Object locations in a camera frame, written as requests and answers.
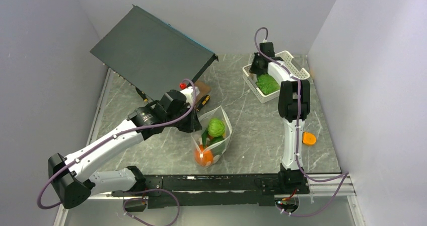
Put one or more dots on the yellow black screwdriver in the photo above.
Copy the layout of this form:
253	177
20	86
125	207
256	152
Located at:
142	95
203	101

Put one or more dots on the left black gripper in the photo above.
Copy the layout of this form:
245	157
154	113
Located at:
194	124

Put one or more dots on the dark green avocado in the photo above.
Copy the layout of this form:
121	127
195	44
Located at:
217	144

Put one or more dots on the white plastic basket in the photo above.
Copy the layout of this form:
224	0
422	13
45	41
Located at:
297	65

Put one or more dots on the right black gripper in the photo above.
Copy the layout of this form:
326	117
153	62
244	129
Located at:
252	69

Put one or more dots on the brown wooden board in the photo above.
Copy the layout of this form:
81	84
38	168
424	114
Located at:
204	89

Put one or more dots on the dark grey server chassis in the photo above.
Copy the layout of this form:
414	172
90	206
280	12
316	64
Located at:
151	54

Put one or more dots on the green lettuce head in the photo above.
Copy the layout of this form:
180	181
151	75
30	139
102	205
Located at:
267	84

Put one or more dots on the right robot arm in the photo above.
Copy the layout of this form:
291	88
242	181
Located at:
274	75

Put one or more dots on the green chili pepper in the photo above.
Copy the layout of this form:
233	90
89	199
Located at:
204	138

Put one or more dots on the green lime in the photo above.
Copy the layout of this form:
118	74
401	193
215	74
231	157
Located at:
216	128

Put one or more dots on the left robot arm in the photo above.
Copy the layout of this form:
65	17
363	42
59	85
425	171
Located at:
76	177

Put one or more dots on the orange tangerine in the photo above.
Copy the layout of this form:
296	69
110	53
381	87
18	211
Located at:
203	157

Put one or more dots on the yellow black screwdriver right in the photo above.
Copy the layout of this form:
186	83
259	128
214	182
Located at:
203	101

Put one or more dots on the clear zip top bag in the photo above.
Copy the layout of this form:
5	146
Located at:
204	119

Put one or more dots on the yellow black screwdriver left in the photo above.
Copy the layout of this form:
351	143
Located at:
142	95

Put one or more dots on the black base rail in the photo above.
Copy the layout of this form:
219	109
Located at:
232	189

